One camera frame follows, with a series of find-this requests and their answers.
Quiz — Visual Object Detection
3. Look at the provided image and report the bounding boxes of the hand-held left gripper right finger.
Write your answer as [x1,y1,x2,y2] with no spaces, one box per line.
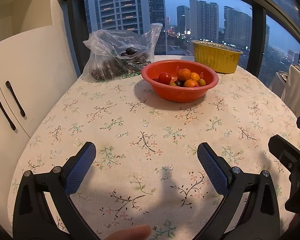
[195,142,280,240]

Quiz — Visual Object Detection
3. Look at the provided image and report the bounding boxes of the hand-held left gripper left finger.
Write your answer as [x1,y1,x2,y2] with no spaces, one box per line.
[12,141,99,240]

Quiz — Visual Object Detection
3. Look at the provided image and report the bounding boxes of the red plastic colander basin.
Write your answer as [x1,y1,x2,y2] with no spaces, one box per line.
[141,59,219,103]

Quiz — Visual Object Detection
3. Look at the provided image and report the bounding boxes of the white towel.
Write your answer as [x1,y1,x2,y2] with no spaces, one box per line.
[281,64,300,120]

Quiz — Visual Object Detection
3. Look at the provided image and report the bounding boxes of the grey metal bin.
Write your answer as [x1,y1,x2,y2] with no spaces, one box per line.
[270,71,290,98]

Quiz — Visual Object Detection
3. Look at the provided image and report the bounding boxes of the white cabinet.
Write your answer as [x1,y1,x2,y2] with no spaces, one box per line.
[0,25,78,139]

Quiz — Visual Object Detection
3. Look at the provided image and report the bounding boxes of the yellow foil container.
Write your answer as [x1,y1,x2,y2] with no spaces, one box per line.
[192,40,244,74]

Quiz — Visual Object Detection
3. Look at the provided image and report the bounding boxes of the clear plastic bag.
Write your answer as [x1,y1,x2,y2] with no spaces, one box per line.
[82,23,163,82]

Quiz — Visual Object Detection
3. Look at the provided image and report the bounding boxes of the dark window frame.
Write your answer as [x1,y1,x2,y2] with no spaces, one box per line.
[57,0,300,85]

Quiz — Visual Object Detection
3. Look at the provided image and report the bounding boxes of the black cabinet handle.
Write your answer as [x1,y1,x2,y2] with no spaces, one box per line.
[5,81,26,117]
[0,92,17,131]

